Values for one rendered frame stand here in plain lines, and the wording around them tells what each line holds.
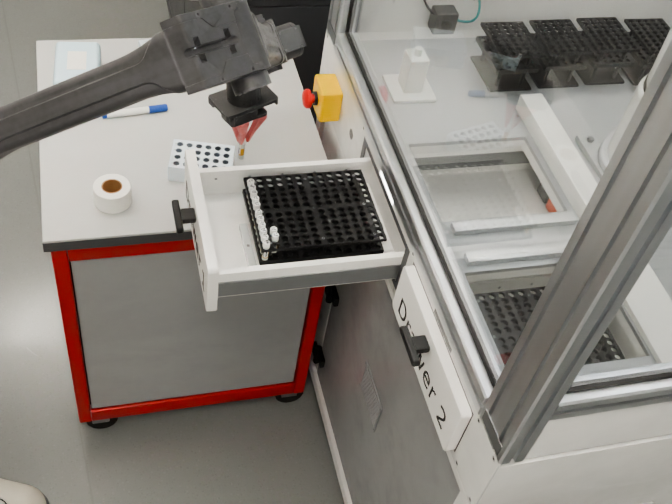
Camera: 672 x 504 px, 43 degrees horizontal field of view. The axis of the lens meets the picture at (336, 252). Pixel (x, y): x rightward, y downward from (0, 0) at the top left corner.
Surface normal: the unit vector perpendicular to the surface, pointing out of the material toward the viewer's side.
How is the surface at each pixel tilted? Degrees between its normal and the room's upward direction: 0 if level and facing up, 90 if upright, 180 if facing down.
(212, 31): 48
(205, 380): 90
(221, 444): 0
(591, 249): 90
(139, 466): 0
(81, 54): 0
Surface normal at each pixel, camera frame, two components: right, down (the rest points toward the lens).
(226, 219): 0.14, -0.66
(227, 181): 0.24, 0.75
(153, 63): -0.25, 0.29
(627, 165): -0.96, 0.09
